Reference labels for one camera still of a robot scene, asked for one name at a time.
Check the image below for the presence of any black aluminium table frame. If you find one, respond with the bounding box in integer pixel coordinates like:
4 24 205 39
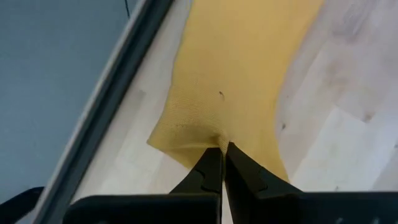
30 0 175 224

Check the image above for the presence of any yellow cloth napkin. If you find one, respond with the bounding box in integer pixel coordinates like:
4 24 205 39
146 0 326 183

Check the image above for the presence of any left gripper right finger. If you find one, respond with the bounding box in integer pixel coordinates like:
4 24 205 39
224 142 398 224

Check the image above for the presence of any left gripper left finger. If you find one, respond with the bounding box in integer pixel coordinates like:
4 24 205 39
63 147 223 224

